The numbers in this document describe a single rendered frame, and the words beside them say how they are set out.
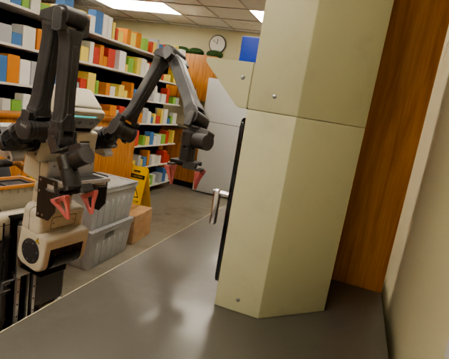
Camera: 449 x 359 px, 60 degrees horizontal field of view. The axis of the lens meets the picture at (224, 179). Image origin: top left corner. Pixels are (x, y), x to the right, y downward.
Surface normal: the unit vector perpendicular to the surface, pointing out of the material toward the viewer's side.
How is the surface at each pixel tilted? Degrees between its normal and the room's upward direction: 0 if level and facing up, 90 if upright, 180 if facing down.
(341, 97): 90
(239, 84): 90
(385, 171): 90
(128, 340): 0
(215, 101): 90
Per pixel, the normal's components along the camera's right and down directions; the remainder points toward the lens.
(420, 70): -0.33, 0.12
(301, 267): 0.43, 0.23
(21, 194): 0.86, 0.26
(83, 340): 0.16, -0.97
